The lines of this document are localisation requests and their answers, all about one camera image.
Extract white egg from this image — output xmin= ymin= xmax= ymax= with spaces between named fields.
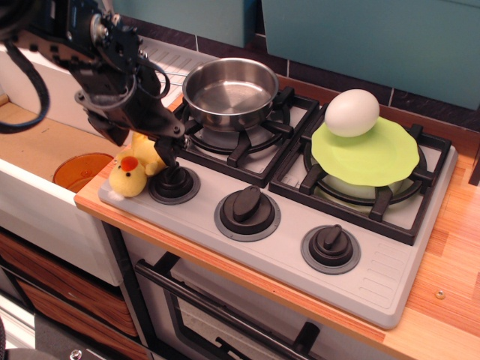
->
xmin=325 ymin=89 xmax=380 ymax=137

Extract silver metal pan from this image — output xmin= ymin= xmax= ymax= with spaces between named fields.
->
xmin=166 ymin=58 xmax=279 ymax=132

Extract white toy sink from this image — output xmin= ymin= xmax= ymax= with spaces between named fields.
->
xmin=0 ymin=37 xmax=218 ymax=288

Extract black middle stove knob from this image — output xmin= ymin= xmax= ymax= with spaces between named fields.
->
xmin=214 ymin=185 xmax=281 ymax=242

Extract wooden drawer fronts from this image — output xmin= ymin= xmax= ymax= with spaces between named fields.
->
xmin=1 ymin=229 xmax=149 ymax=359

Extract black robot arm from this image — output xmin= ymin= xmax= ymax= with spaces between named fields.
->
xmin=1 ymin=1 xmax=185 ymax=167

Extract black left burner grate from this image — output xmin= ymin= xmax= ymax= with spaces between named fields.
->
xmin=174 ymin=87 xmax=320 ymax=188

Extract yellow stuffed duck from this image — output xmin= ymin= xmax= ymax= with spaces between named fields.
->
xmin=108 ymin=133 xmax=167 ymax=201

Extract black left stove knob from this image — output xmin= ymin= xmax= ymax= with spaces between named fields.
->
xmin=148 ymin=163 xmax=201 ymax=206

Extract black burner grate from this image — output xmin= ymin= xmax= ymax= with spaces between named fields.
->
xmin=268 ymin=117 xmax=455 ymax=246
xmin=174 ymin=87 xmax=320 ymax=188

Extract oven door with handle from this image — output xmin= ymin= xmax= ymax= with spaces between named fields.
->
xmin=134 ymin=251 xmax=323 ymax=360

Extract grey toy stove top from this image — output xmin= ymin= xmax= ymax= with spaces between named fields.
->
xmin=98 ymin=88 xmax=458 ymax=329

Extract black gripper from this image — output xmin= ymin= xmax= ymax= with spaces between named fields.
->
xmin=75 ymin=82 xmax=188 ymax=167

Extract green plate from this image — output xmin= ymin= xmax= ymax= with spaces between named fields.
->
xmin=311 ymin=117 xmax=420 ymax=187

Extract black right burner grate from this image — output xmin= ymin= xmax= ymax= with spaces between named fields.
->
xmin=268 ymin=117 xmax=455 ymax=246

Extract black stove knob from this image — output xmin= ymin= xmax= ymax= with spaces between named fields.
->
xmin=148 ymin=163 xmax=201 ymax=206
xmin=214 ymin=185 xmax=281 ymax=242
xmin=301 ymin=224 xmax=361 ymax=275

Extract orange plastic cup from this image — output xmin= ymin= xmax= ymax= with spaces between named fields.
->
xmin=52 ymin=152 xmax=113 ymax=193

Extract black right stove knob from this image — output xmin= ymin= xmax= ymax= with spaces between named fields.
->
xmin=301 ymin=224 xmax=361 ymax=275

